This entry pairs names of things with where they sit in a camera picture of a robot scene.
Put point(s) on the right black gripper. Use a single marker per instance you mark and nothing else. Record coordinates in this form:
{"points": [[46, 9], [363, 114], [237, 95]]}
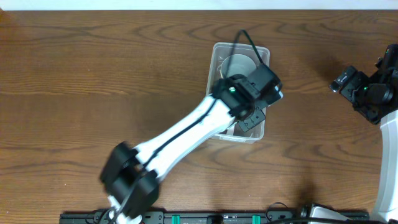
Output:
{"points": [[351, 88]]}

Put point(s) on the clear plastic container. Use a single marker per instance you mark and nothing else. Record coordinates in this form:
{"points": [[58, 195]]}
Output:
{"points": [[221, 51]]}

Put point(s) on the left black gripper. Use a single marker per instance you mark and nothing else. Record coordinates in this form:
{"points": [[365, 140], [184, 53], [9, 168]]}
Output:
{"points": [[252, 119]]}

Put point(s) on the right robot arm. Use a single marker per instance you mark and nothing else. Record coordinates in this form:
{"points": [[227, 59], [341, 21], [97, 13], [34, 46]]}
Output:
{"points": [[385, 208]]}

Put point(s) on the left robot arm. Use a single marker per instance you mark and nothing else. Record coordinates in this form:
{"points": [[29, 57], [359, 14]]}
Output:
{"points": [[132, 175]]}

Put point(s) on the grey plastic bowl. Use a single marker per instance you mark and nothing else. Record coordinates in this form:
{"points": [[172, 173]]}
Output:
{"points": [[237, 64]]}

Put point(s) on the black mounting rail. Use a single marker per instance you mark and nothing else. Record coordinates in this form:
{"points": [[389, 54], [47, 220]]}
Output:
{"points": [[98, 216]]}

